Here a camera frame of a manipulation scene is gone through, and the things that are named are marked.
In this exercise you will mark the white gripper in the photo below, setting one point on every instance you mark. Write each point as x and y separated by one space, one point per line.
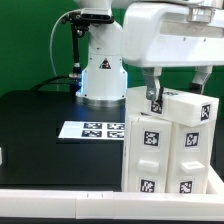
159 35

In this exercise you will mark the white cabinet top block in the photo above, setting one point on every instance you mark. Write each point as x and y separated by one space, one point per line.
181 107

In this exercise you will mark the white door panel with knob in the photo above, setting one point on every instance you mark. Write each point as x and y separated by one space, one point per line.
148 155

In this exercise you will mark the white door panel with pegs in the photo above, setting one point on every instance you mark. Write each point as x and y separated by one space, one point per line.
189 158

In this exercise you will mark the white cabinet body box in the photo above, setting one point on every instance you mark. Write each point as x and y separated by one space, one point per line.
130 116

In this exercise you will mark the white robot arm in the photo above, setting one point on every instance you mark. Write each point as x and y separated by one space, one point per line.
104 77

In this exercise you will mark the white marker base sheet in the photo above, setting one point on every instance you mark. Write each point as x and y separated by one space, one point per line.
92 130

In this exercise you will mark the white part at left edge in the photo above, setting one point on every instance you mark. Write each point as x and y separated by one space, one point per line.
0 156

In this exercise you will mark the white L-shaped fence frame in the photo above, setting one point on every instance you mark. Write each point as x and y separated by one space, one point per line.
116 205

